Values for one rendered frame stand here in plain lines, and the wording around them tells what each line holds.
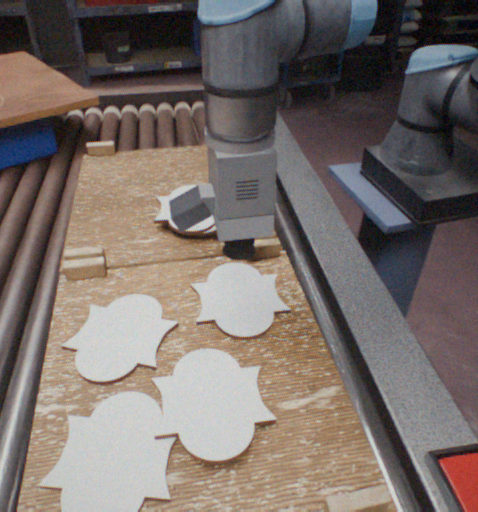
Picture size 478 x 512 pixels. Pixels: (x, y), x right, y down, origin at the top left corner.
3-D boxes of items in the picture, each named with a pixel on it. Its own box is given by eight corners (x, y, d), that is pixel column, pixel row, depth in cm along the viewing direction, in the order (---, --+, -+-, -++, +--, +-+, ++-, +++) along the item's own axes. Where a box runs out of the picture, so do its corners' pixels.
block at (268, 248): (278, 250, 73) (279, 236, 71) (281, 257, 71) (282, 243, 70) (241, 254, 72) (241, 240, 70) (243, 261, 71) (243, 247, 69)
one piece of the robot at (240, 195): (157, 95, 49) (170, 220, 59) (161, 127, 42) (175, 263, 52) (264, 88, 51) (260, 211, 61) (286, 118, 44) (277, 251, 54)
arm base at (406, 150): (429, 140, 105) (441, 99, 99) (465, 172, 94) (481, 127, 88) (368, 145, 103) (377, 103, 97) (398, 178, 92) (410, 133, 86)
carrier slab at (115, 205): (238, 148, 106) (238, 142, 105) (282, 255, 74) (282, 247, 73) (85, 160, 101) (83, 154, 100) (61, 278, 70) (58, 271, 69)
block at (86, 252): (106, 258, 71) (103, 244, 69) (106, 265, 70) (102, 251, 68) (67, 262, 70) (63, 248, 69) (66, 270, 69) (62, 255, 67)
